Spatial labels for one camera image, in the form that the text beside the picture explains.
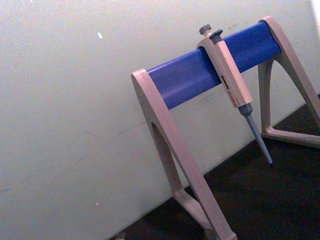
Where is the pipette stand with blue bar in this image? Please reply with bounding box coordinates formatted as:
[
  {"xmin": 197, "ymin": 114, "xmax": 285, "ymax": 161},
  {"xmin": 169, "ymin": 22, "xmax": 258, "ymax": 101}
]
[{"xmin": 130, "ymin": 15, "xmax": 320, "ymax": 240}]

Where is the grey pipette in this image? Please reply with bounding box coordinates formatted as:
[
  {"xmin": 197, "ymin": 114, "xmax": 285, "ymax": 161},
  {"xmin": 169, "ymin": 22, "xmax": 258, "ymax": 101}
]
[{"xmin": 196, "ymin": 24, "xmax": 274, "ymax": 169}]

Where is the black table cloth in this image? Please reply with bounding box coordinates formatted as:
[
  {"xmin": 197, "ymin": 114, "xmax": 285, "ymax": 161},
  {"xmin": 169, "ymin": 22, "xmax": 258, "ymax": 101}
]
[{"xmin": 108, "ymin": 93, "xmax": 320, "ymax": 240}]

